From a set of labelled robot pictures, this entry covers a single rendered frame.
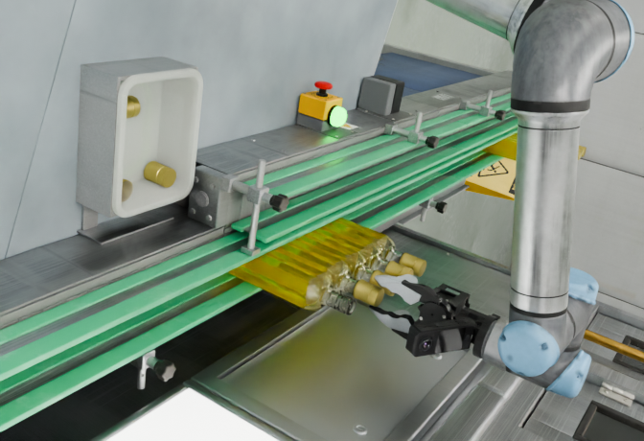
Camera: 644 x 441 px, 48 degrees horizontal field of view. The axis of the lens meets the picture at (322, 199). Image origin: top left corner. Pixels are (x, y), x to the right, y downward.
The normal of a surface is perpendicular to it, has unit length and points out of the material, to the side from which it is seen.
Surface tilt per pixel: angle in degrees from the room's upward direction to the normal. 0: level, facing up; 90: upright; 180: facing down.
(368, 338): 90
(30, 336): 90
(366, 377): 90
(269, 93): 0
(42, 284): 90
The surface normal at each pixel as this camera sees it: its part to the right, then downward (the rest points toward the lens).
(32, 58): 0.83, 0.32
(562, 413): 0.15, -0.92
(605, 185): -0.54, 0.23
